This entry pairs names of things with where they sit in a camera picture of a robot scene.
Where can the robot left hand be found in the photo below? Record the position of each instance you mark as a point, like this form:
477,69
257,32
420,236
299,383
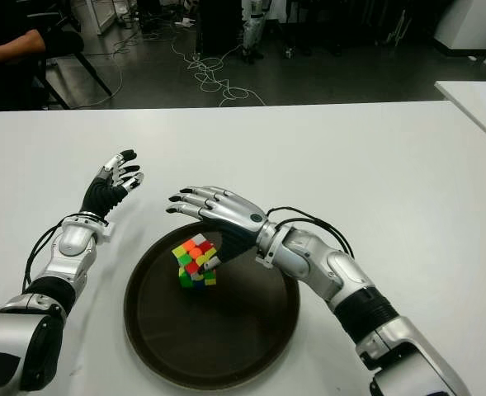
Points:
100,198

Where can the white power strip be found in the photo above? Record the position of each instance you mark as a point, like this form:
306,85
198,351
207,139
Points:
184,23

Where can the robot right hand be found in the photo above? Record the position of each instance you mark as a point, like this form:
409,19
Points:
234,214

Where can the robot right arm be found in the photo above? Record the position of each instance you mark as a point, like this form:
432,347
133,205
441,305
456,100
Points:
308,257

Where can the black chair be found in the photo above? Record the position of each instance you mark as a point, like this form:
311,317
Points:
94,73

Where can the multicoloured Rubik's cube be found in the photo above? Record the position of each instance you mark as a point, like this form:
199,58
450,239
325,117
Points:
191,255

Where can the white machine housing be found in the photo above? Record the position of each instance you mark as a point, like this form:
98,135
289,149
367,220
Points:
469,24

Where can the bystander black-clothed body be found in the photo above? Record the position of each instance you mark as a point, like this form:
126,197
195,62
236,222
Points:
3,16

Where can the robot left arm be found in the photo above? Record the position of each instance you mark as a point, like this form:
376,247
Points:
69,243

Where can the black cabinet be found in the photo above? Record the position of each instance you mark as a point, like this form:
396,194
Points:
220,24

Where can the white cabinet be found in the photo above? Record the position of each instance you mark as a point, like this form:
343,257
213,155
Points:
102,16

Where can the white side table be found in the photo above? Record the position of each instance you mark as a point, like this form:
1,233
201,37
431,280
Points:
477,103

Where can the grey metal stand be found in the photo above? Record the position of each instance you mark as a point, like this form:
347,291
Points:
397,26

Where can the small silver floor caster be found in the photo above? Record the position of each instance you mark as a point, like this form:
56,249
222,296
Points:
290,52

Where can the dark brown round plate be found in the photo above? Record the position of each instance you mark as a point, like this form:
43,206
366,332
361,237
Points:
226,330

